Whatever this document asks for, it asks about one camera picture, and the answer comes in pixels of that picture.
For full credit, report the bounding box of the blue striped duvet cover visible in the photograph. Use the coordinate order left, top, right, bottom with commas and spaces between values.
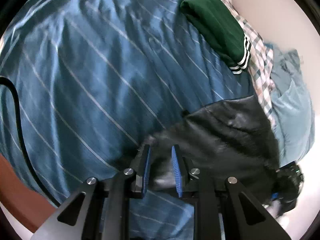
0, 0, 255, 240

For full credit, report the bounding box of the plaid bed sheet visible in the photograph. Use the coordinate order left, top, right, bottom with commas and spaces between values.
182, 0, 277, 128

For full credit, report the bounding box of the black leather jacket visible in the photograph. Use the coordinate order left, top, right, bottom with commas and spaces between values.
147, 96, 280, 205

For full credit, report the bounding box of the folded green striped garment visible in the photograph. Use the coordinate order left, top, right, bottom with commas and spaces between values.
180, 0, 252, 75

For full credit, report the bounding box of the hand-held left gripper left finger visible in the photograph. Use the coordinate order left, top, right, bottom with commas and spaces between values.
31, 144, 152, 240

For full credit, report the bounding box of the light blue comforter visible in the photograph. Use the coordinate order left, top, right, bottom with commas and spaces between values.
265, 42, 315, 165

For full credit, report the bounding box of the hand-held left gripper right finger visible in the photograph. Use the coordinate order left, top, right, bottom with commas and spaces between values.
171, 144, 292, 240

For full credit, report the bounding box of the black cable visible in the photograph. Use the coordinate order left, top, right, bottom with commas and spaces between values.
0, 76, 59, 208

